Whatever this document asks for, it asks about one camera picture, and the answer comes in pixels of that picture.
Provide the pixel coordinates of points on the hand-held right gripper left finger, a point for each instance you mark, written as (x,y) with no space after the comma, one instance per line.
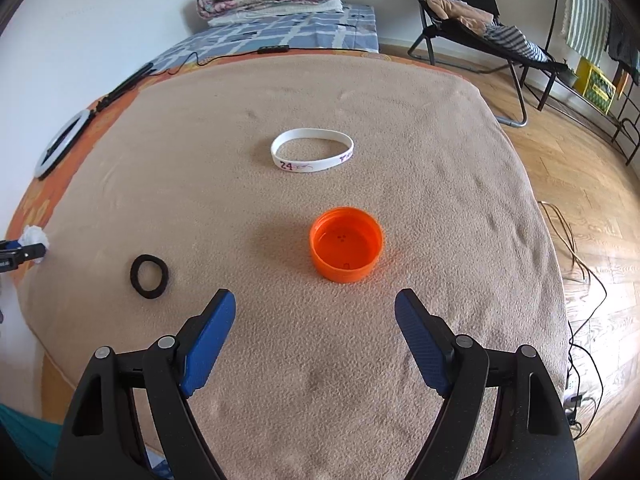
(210,345)

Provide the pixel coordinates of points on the white rubber wristband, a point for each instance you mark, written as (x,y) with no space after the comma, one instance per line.
(286,165)

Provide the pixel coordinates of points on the beige cloth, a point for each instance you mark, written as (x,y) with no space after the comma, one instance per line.
(460,12)

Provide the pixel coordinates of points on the yellow plastic crate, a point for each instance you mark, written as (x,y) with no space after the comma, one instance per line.
(597,85)

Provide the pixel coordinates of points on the dark grey jacket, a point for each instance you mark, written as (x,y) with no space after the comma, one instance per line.
(622,35)

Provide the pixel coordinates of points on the beige fleece blanket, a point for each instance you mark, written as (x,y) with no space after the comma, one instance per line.
(300,410)

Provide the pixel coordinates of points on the orange bottle cap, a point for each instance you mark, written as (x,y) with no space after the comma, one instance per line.
(345,245)

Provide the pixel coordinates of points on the striped grey cloth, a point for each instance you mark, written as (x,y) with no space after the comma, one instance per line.
(515,42)

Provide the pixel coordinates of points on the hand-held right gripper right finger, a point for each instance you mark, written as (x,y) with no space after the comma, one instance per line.
(422,345)

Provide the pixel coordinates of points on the white tissue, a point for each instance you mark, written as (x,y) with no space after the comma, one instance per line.
(35,235)

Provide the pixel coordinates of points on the blue checked bed sheet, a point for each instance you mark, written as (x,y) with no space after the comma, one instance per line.
(300,30)

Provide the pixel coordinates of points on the black clothes rack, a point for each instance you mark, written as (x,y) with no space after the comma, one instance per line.
(632,152)

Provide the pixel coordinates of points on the green striped towel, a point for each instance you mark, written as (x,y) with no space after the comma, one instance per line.
(587,15)

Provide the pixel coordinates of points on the folded white sheet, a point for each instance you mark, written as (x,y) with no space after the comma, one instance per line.
(225,21)

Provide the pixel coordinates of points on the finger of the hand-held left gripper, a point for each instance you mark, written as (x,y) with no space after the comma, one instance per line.
(10,245)
(27,253)

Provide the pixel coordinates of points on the teal cloth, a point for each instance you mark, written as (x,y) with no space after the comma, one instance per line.
(25,440)

